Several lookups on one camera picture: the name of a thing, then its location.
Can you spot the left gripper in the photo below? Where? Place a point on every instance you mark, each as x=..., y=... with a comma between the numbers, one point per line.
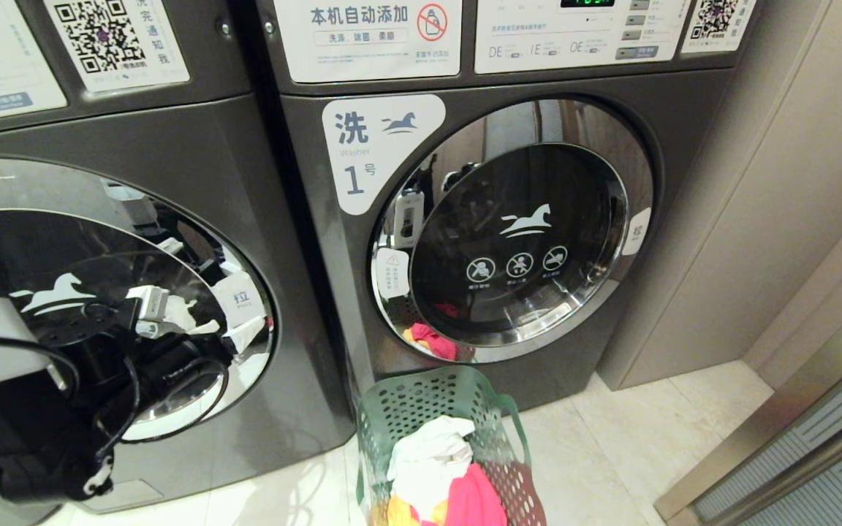
x=176, y=372

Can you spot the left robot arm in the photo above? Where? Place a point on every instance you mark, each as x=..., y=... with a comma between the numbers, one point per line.
x=33, y=446

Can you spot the round chrome washer door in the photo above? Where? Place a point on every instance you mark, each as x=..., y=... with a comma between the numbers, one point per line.
x=85, y=241
x=516, y=241

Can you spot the green plastic laundry basket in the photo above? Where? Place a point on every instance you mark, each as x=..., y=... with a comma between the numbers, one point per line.
x=421, y=394

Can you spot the white pull sticker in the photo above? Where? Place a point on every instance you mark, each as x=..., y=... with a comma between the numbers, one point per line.
x=637, y=232
x=240, y=299

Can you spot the grey washing machine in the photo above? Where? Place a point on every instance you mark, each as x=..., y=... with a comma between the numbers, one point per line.
x=245, y=190
x=319, y=292

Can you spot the white warning sticker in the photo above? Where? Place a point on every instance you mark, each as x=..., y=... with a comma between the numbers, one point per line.
x=392, y=273

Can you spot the white garment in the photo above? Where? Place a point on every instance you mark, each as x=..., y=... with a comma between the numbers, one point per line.
x=428, y=446

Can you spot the yellow garment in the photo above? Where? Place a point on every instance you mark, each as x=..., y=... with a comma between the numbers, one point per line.
x=399, y=511

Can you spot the white horse number sticker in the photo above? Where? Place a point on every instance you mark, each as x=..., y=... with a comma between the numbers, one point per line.
x=377, y=161

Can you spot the pink garment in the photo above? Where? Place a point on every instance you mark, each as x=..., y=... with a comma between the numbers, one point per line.
x=476, y=500

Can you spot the white code sticker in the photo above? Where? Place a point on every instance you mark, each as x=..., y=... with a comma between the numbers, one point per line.
x=739, y=29
x=165, y=44

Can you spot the white notice sticker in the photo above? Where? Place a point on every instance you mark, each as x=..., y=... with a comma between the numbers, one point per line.
x=304, y=58

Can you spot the metal framed door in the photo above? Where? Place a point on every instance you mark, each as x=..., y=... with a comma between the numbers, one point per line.
x=823, y=453

